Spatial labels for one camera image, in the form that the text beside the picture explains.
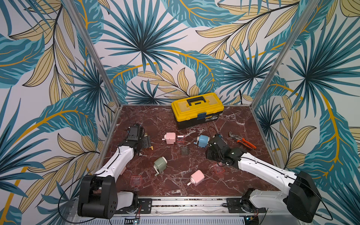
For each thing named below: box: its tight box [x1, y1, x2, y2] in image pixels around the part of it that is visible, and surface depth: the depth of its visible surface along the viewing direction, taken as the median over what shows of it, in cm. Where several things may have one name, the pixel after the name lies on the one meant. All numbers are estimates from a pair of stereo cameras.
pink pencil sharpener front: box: [186, 169, 205, 187], surface depth 78 cm
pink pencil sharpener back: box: [161, 132, 176, 145], surface depth 95 cm
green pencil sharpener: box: [153, 156, 168, 177], surface depth 83 cm
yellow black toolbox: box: [171, 92, 225, 130], surface depth 99 cm
